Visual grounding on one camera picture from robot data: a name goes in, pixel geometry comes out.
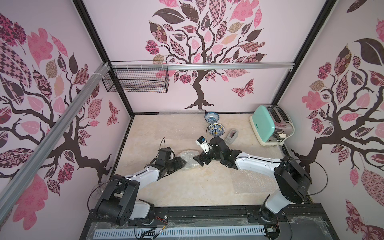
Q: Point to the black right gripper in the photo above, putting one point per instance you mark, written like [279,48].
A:
[207,157]

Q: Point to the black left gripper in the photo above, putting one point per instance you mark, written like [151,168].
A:
[180,163]

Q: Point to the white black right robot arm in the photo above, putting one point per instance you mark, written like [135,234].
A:
[293,181]

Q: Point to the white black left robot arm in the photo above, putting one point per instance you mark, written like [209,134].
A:
[119,201]

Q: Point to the blue yellow patterned bowl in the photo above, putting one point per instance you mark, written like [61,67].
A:
[216,129]

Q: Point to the grey tape dispenser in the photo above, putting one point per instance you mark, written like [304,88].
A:
[232,136]

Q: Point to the blue white patterned bowl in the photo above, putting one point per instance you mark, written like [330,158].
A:
[211,117]

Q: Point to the mint green toaster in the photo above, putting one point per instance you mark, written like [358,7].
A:
[271,125]

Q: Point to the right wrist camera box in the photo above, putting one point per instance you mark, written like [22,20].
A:
[202,143]

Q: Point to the black wire wall basket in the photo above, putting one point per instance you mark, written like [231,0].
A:
[138,77]

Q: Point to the white slotted cable duct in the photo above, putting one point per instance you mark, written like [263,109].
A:
[178,233]

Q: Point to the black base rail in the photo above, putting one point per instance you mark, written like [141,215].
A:
[294,222]

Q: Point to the aluminium frame bar back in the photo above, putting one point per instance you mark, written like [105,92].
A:
[232,66]

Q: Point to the aluminium frame bar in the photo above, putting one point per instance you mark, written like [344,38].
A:
[232,66]
[26,173]

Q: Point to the aluminium frame bar left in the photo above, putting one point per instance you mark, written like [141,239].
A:
[26,173]

